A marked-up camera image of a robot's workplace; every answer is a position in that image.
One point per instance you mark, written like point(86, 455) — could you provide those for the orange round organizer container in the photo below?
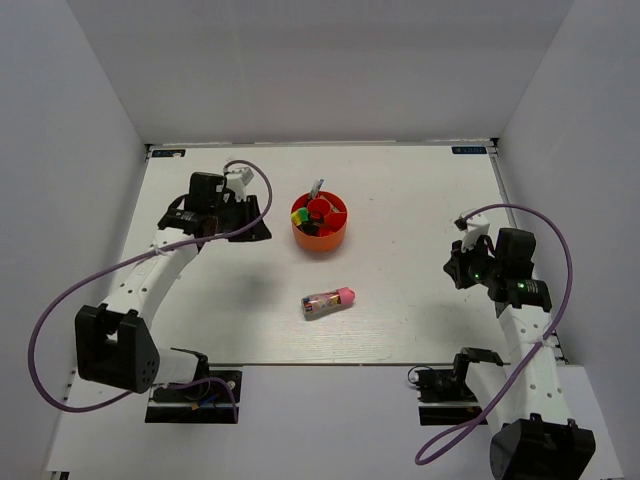
point(335, 221)

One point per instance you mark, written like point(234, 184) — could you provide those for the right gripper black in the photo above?
point(451, 268)

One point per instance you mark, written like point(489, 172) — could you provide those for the green black highlighter marker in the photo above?
point(299, 216)

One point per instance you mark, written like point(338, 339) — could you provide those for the left blue label sticker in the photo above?
point(168, 153)

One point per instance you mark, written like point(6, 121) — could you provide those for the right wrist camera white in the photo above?
point(474, 227)

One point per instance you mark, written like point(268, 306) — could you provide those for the blue label sticker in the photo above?
point(469, 150)
point(168, 153)

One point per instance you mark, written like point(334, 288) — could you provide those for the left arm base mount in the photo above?
point(208, 403)

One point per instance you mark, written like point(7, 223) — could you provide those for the green pen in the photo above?
point(314, 190)

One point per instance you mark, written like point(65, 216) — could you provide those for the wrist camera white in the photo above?
point(474, 227)
point(237, 181)

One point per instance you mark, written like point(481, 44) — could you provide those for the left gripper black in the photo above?
point(256, 232)

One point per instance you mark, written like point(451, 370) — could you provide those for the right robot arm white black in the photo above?
point(534, 434)

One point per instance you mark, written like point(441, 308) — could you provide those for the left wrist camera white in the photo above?
point(237, 181)

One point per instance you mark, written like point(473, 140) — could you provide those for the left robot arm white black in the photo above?
point(114, 345)

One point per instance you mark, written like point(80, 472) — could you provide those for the right blue label sticker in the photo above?
point(469, 150)

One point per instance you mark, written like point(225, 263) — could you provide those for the black handled scissors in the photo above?
point(315, 226)

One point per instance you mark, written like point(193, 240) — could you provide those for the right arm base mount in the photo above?
point(444, 397)

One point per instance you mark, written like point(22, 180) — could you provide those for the pink capped eraser bottle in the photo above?
point(318, 305)

